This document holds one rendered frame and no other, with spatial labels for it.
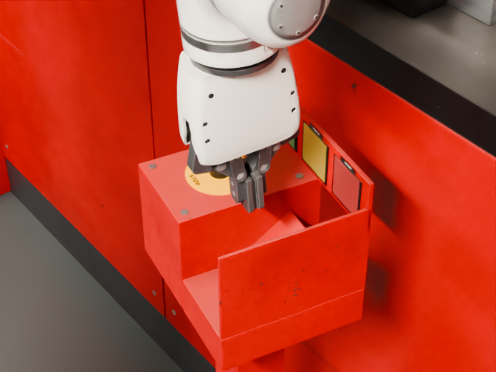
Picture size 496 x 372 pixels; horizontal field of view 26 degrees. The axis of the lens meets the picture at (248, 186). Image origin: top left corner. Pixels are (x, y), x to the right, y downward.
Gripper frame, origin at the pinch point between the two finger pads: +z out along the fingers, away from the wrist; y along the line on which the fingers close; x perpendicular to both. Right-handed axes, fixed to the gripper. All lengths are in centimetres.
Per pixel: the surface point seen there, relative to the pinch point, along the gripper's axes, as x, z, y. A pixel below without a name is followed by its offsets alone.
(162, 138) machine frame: -53, 34, -9
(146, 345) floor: -60, 84, -2
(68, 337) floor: -68, 83, 10
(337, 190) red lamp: -0.2, 5.1, -9.5
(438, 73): -3.7, -1.5, -23.3
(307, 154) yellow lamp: -6.4, 4.9, -9.5
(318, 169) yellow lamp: -4.1, 5.2, -9.5
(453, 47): -7.1, -1.1, -27.5
